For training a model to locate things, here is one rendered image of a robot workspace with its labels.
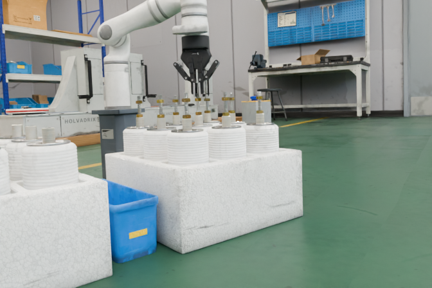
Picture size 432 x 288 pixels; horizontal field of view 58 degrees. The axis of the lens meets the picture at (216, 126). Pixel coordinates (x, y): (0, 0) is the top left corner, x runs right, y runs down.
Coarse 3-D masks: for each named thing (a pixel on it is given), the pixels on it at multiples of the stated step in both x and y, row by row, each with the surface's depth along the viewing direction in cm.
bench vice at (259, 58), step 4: (252, 56) 569; (256, 56) 564; (260, 56) 567; (252, 60) 556; (256, 60) 565; (260, 60) 573; (264, 60) 580; (252, 64) 559; (256, 64) 564; (260, 64) 573; (264, 64) 579; (256, 68) 575
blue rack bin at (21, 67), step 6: (0, 66) 547; (6, 66) 540; (12, 66) 542; (18, 66) 549; (24, 66) 557; (30, 66) 565; (0, 72) 548; (12, 72) 542; (18, 72) 550; (24, 72) 558; (30, 72) 566
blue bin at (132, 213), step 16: (112, 192) 100; (128, 192) 94; (144, 192) 88; (112, 208) 77; (128, 208) 79; (144, 208) 82; (112, 224) 78; (128, 224) 79; (144, 224) 82; (112, 240) 79; (128, 240) 80; (144, 240) 82; (112, 256) 80; (128, 256) 80
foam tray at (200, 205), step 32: (128, 160) 99; (224, 160) 91; (256, 160) 94; (288, 160) 101; (160, 192) 87; (192, 192) 83; (224, 192) 89; (256, 192) 95; (288, 192) 102; (160, 224) 88; (192, 224) 83; (224, 224) 89; (256, 224) 95
